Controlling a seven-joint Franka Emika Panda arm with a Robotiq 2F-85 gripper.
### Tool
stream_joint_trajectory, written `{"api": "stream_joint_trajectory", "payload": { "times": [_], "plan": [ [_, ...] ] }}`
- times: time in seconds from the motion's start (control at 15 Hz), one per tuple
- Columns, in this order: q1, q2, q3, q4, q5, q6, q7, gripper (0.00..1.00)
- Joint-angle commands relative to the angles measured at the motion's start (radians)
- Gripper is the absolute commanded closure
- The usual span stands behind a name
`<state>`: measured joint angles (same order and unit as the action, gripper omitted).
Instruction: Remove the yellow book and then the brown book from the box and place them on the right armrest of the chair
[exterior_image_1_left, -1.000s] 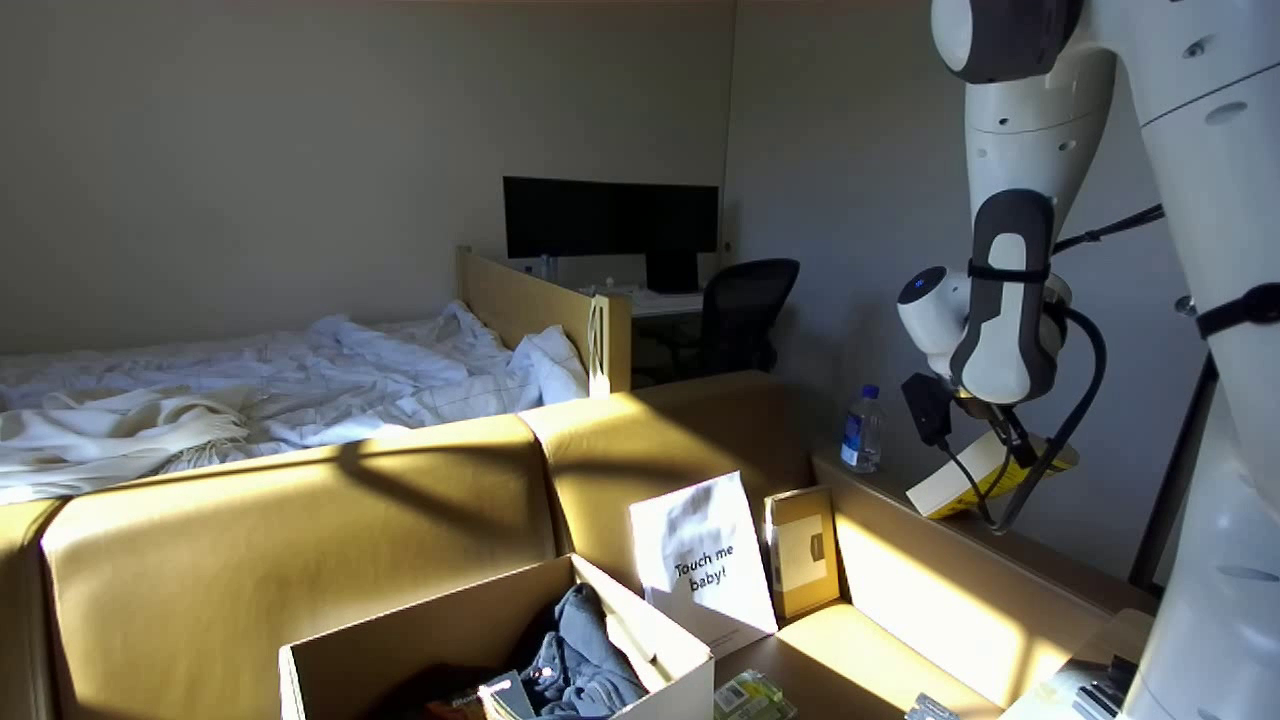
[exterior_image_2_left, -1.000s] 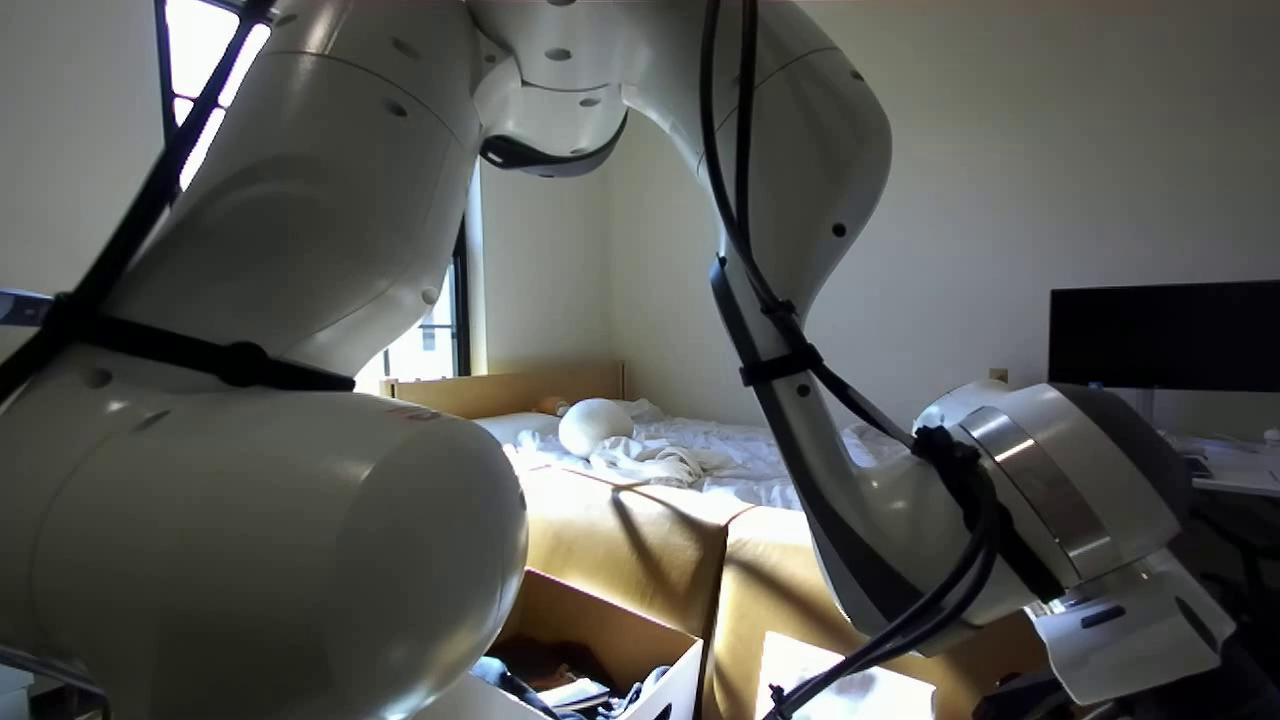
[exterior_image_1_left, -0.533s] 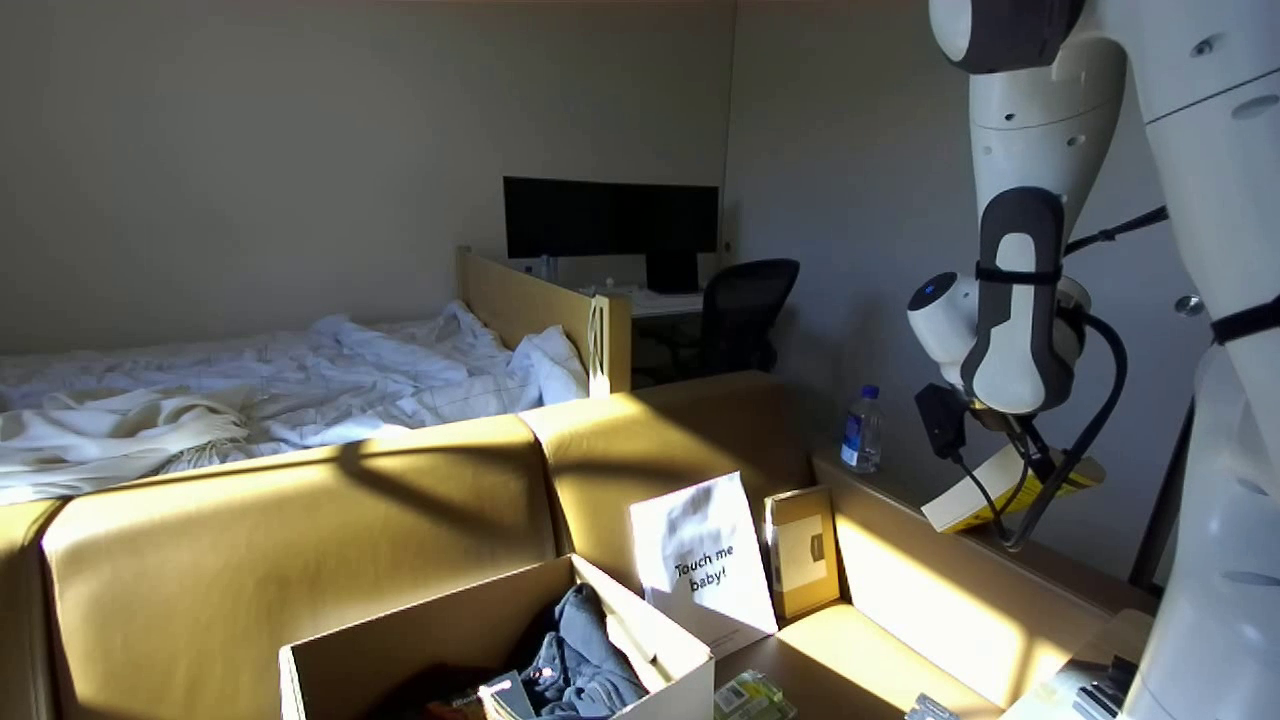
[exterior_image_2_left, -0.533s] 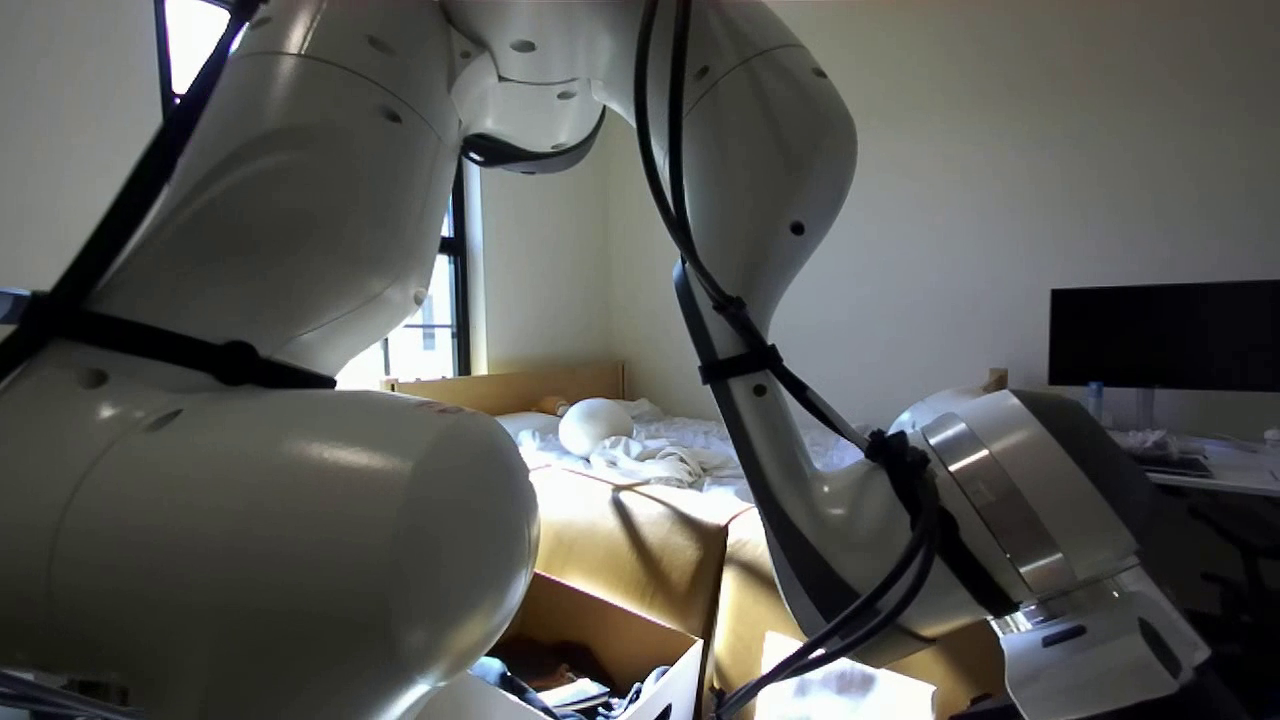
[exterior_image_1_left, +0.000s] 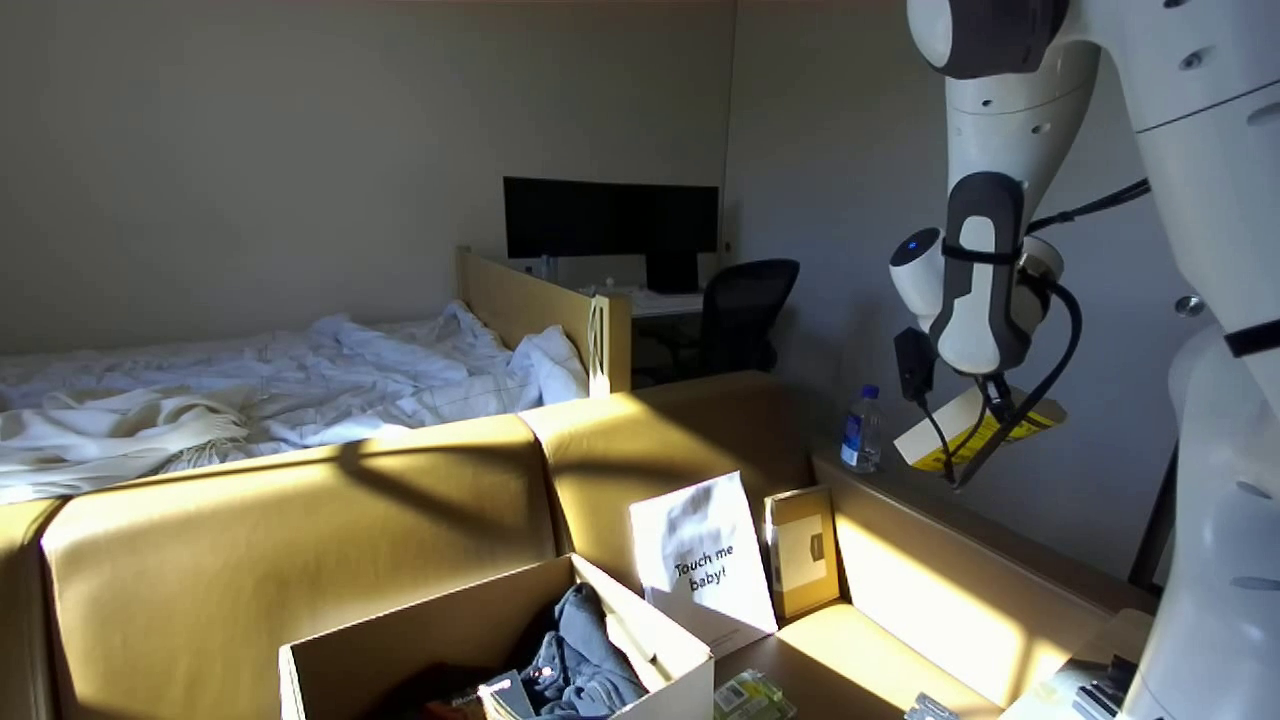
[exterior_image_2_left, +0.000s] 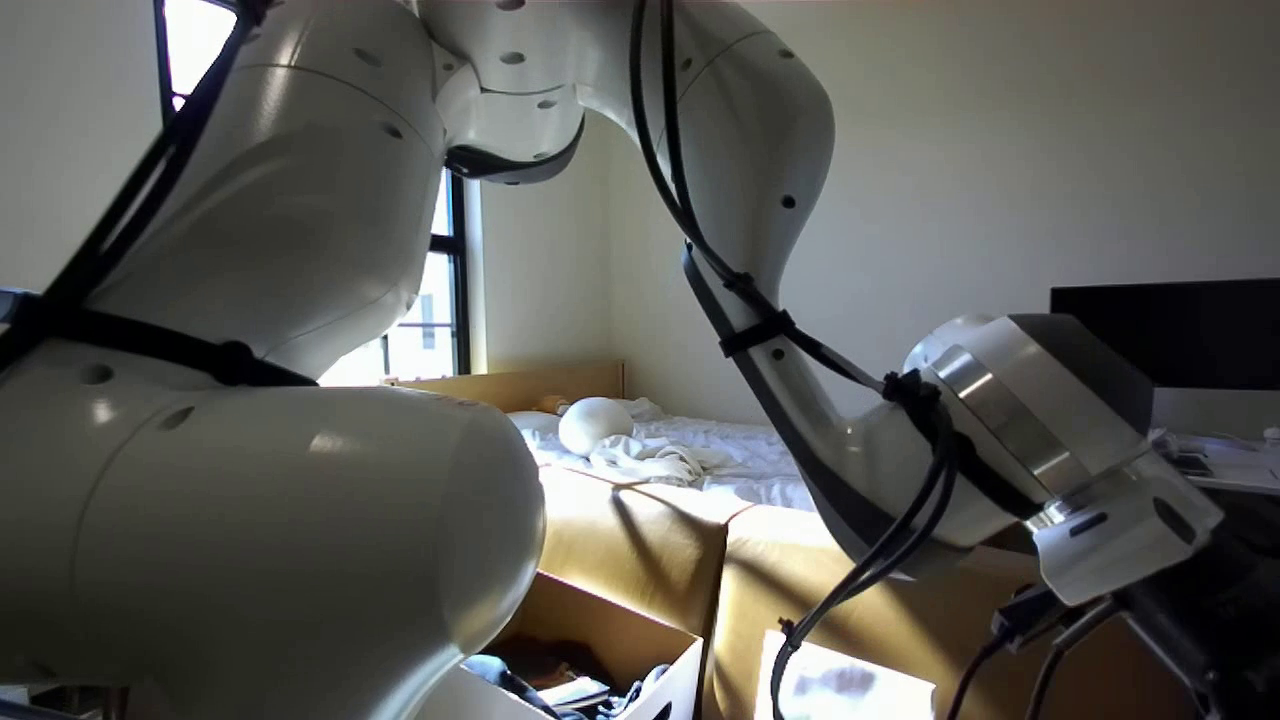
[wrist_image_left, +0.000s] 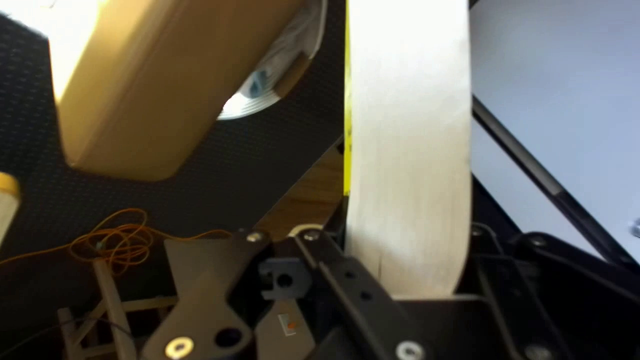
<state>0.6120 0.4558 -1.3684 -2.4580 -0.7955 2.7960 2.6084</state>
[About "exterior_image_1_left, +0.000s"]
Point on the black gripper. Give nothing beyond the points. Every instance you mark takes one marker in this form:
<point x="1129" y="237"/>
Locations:
<point x="998" y="399"/>

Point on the black computer monitor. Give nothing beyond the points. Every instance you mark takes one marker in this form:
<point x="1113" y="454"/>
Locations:
<point x="602" y="221"/>

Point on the blue label water bottle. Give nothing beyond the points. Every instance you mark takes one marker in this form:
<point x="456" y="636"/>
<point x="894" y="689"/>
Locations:
<point x="860" y="438"/>

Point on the white crumpled bedding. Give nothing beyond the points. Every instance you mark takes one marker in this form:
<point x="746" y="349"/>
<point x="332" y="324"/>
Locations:
<point x="242" y="400"/>

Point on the black office chair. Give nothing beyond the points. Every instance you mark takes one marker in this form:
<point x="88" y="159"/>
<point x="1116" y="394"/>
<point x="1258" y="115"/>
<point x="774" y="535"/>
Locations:
<point x="746" y="307"/>

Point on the open cardboard box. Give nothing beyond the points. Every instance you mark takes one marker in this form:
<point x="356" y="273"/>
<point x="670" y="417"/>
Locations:
<point x="664" y="433"/>
<point x="400" y="641"/>

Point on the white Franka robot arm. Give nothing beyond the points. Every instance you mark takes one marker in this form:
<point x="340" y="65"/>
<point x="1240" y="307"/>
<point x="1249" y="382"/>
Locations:
<point x="1203" y="203"/>

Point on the printed paper sign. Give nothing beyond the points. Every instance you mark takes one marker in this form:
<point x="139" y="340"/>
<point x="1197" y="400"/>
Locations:
<point x="703" y="547"/>

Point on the yellow book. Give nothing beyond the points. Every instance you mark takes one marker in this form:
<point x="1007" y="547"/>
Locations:
<point x="1013" y="429"/>

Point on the small labelled cardboard box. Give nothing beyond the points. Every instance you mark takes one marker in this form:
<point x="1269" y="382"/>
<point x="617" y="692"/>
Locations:
<point x="802" y="548"/>

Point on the crumpled plastic wrapper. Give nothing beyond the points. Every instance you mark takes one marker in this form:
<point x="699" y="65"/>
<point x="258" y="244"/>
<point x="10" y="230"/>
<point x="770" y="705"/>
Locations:
<point x="928" y="705"/>

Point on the white desk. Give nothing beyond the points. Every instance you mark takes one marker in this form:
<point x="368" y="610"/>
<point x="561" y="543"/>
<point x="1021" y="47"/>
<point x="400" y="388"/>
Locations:
<point x="664" y="301"/>

